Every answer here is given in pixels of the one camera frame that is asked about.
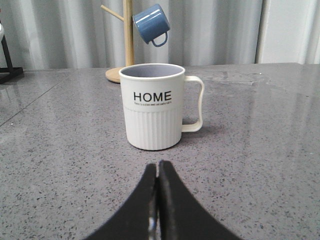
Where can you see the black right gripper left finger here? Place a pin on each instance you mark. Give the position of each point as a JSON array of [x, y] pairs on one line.
[[137, 218]]

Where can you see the blue enamel mug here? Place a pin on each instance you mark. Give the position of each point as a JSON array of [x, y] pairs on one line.
[[152, 23]]

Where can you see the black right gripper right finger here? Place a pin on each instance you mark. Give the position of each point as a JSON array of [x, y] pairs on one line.
[[181, 216]]

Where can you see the wooden mug tree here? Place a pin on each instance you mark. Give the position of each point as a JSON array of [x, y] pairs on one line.
[[113, 74]]

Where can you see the black wire mug rack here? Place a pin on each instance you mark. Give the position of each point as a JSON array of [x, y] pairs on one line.
[[9, 72]]

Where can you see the white HOME mug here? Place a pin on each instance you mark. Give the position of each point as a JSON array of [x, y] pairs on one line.
[[153, 101]]

